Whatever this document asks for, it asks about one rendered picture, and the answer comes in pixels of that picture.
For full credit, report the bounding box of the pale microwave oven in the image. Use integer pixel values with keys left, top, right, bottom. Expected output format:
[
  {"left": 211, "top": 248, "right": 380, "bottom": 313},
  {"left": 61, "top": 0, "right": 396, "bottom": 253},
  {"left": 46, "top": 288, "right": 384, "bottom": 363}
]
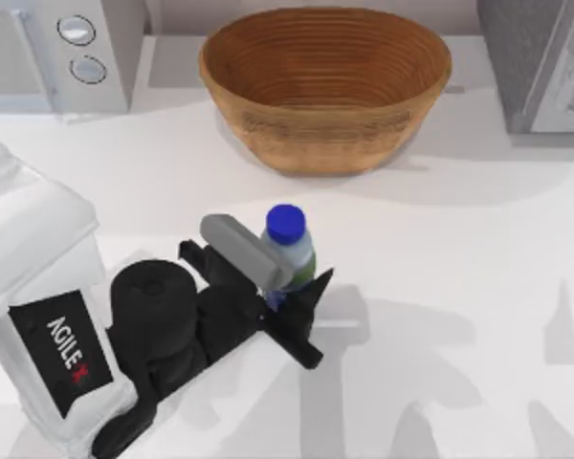
[{"left": 0, "top": 0, "right": 147, "bottom": 117}]

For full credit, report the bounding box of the blue capped bottle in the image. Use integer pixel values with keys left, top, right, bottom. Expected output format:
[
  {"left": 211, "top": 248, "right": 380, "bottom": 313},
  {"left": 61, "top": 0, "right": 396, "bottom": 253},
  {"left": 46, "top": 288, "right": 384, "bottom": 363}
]
[{"left": 257, "top": 204, "right": 318, "bottom": 310}]

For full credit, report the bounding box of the brown woven basket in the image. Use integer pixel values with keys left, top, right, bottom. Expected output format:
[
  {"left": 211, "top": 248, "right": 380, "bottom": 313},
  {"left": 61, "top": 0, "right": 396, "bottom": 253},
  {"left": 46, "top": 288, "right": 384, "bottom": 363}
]
[{"left": 198, "top": 6, "right": 453, "bottom": 179}]

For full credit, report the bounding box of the round microwave knob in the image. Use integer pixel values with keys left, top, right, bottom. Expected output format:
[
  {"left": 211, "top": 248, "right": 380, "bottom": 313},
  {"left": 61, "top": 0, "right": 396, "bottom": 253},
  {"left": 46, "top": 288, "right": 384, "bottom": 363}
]
[
  {"left": 55, "top": 13, "right": 99, "bottom": 47},
  {"left": 68, "top": 54, "right": 109, "bottom": 86}
]

